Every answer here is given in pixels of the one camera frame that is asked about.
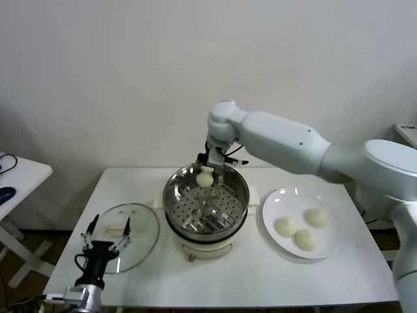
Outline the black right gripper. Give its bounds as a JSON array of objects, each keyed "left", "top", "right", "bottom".
[{"left": 195, "top": 150, "right": 225, "bottom": 186}]

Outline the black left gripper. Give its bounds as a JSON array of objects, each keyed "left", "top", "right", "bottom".
[{"left": 76, "top": 213, "right": 132, "bottom": 288}]

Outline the white steamed baozi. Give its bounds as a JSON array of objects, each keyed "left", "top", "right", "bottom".
[
  {"left": 196, "top": 171, "right": 216, "bottom": 189},
  {"left": 294, "top": 228, "right": 319, "bottom": 252},
  {"left": 275, "top": 217, "right": 299, "bottom": 236},
  {"left": 304, "top": 207, "right": 328, "bottom": 228}
]

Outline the glass lid with cream handle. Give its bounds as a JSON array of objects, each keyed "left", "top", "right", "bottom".
[{"left": 83, "top": 203, "right": 161, "bottom": 275}]

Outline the stainless steel steamer basket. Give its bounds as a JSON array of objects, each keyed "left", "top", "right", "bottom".
[{"left": 162, "top": 162, "right": 251, "bottom": 236}]

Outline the steel steamer pot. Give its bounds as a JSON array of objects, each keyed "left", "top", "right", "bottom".
[{"left": 152, "top": 187, "right": 261, "bottom": 263}]

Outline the white round plate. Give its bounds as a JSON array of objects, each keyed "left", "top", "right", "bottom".
[{"left": 261, "top": 186, "right": 341, "bottom": 260}]

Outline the white folding side table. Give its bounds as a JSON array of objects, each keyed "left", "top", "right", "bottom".
[{"left": 0, "top": 151, "right": 55, "bottom": 290}]

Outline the blue computer mouse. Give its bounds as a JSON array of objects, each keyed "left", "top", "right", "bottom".
[{"left": 0, "top": 186, "right": 16, "bottom": 205}]

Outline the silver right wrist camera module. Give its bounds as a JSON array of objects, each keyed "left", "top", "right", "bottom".
[{"left": 208, "top": 147, "right": 226, "bottom": 168}]

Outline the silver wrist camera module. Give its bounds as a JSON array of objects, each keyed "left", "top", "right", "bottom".
[
  {"left": 208, "top": 147, "right": 226, "bottom": 168},
  {"left": 44, "top": 286, "right": 91, "bottom": 306}
]

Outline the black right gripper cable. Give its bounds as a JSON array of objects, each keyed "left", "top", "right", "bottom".
[{"left": 224, "top": 143, "right": 250, "bottom": 166}]

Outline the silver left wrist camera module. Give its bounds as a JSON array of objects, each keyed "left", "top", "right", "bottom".
[{"left": 44, "top": 286, "right": 91, "bottom": 306}]

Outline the thin black looped cable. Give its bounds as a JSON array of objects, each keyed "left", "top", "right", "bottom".
[{"left": 0, "top": 154, "right": 19, "bottom": 175}]

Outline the black cable with power adapter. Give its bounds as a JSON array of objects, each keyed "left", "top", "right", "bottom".
[{"left": 360, "top": 203, "right": 397, "bottom": 226}]

